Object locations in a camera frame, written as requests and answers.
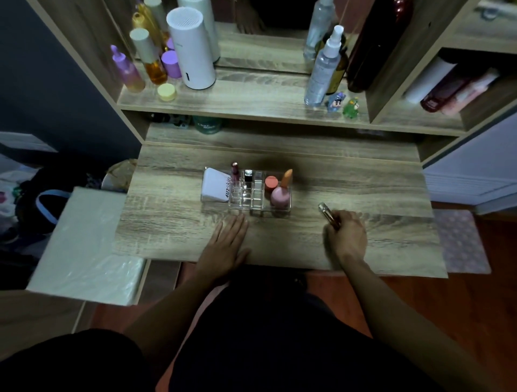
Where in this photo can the person's right hand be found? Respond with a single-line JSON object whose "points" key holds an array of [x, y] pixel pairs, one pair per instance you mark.
{"points": [[350, 238]]}

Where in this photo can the person's left hand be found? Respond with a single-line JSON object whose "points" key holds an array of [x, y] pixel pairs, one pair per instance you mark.
{"points": [[226, 246]]}

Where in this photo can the person's left thumb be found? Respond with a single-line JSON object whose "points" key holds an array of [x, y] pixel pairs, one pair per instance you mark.
{"points": [[244, 255]]}

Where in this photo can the person's left middle finger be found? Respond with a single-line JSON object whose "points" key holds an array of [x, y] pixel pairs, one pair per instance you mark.
{"points": [[233, 228]]}

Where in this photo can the person's left little finger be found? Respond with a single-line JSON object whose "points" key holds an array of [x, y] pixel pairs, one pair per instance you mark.
{"points": [[216, 234]]}

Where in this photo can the person's right fingers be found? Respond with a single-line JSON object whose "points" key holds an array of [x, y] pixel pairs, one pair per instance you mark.
{"points": [[334, 226]]}

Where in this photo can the gold lipstick tube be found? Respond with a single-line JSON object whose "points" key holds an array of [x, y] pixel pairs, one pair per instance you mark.
{"points": [[328, 214]]}

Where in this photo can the person's right forearm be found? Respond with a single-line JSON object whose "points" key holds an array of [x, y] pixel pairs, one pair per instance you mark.
{"points": [[408, 323]]}

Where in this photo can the person's left forearm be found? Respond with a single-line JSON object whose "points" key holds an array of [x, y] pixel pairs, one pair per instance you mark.
{"points": [[173, 315]]}

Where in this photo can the clear acrylic makeup organizer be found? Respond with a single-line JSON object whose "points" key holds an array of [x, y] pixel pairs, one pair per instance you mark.
{"points": [[250, 194]]}

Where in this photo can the white squeeze tube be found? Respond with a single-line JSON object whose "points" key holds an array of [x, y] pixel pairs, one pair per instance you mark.
{"points": [[215, 185]]}

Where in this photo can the black capped lipstick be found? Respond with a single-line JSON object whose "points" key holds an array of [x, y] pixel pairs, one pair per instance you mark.
{"points": [[248, 176]]}

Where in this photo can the dark red lipstick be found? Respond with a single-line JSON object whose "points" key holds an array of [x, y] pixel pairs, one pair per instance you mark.
{"points": [[235, 171]]}

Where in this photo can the pink round bottle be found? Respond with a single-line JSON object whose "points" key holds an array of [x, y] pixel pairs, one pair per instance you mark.
{"points": [[280, 196]]}

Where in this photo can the coral round compact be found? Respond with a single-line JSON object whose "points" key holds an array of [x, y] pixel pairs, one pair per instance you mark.
{"points": [[271, 183]]}

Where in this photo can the orange makeup sponge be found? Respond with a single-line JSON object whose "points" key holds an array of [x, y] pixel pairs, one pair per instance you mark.
{"points": [[286, 178]]}

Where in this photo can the person's black shorts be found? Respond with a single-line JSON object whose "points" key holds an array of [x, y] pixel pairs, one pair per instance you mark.
{"points": [[226, 347]]}

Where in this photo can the green jar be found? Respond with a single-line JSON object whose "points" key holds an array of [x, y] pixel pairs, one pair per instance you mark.
{"points": [[206, 124]]}

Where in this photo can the wooden vanity shelf unit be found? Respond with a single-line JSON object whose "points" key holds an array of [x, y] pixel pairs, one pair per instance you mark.
{"points": [[282, 121]]}

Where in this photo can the green cartoon figurine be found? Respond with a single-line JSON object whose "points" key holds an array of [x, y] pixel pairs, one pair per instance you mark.
{"points": [[352, 108]]}

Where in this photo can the blue cartoon figurine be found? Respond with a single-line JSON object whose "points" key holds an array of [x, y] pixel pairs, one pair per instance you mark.
{"points": [[335, 101]]}

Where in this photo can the pink dotted floor mat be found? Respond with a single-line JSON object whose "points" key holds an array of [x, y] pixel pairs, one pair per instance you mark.
{"points": [[462, 242]]}

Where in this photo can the white plastic covered box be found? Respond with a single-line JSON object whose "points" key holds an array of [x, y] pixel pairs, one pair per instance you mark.
{"points": [[87, 246]]}

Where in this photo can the small yellow jar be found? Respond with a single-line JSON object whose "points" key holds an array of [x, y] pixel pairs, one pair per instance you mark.
{"points": [[167, 92]]}

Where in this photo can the white cabinet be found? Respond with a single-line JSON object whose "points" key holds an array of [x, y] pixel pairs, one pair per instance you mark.
{"points": [[472, 161]]}

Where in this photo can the dark amber bottle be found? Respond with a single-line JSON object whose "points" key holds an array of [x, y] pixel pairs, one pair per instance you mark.
{"points": [[338, 68]]}

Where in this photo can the clear spray bottle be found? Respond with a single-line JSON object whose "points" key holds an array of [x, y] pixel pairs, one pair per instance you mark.
{"points": [[323, 68]]}

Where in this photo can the dark red tube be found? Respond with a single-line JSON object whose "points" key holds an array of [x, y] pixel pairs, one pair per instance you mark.
{"points": [[442, 95]]}

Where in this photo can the white cylindrical humidifier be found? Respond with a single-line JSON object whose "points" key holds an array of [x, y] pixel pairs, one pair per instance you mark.
{"points": [[192, 48]]}

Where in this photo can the dark red tall bottle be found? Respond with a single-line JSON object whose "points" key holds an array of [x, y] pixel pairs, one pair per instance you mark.
{"points": [[377, 44]]}

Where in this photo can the purple capped pink bottle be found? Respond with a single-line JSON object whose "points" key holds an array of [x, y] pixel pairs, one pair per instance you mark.
{"points": [[127, 69]]}

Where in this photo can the pink tube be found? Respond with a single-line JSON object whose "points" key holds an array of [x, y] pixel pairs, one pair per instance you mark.
{"points": [[468, 93]]}

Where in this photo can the amber bottle with beige cap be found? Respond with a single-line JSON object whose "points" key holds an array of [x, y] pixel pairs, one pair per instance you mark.
{"points": [[148, 56]]}

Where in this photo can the mirror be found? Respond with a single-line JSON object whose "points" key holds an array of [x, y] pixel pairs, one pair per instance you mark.
{"points": [[274, 28]]}

